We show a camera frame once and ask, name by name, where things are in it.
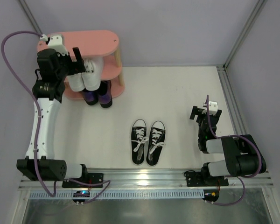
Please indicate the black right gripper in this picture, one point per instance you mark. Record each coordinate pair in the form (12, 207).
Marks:
(201, 114)

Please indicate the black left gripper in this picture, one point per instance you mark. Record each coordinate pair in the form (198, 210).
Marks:
(73, 64)

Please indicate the black canvas sneaker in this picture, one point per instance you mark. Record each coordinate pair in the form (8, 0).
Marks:
(156, 143)
(138, 141)

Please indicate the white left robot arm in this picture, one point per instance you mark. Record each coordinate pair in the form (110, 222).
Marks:
(39, 163)

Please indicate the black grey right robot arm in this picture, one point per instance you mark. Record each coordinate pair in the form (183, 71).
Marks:
(242, 157)

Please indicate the pink three-tier shoe shelf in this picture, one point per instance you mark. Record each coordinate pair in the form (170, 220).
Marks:
(95, 43)

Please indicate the right controller board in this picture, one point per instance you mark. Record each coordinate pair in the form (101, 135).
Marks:
(210, 195)

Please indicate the controller board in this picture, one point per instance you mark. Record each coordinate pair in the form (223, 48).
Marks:
(81, 196)
(210, 195)

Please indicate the left controller board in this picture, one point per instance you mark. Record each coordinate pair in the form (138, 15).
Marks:
(81, 196)

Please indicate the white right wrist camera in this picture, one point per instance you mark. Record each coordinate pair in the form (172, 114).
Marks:
(211, 108)

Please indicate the aluminium right side rail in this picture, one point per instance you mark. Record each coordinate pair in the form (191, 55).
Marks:
(232, 105)

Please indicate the aluminium rail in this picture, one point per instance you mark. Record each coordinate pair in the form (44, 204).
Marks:
(155, 179)
(232, 105)

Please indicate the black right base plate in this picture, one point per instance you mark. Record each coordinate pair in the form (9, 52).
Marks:
(198, 179)

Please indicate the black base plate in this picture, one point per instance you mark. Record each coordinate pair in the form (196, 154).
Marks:
(198, 179)
(89, 180)

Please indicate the left aluminium corner post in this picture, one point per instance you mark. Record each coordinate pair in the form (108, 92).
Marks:
(30, 17)

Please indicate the aluminium corner post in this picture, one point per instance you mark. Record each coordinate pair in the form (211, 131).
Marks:
(30, 17)
(257, 9)

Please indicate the aluminium front rail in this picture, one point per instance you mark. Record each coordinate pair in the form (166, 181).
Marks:
(155, 179)

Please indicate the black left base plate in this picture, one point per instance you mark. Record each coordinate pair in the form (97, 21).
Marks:
(89, 180)

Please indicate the slotted grey cable duct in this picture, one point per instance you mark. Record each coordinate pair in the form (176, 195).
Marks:
(125, 194)

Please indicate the right aluminium corner post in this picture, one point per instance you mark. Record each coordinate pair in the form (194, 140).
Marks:
(257, 9)

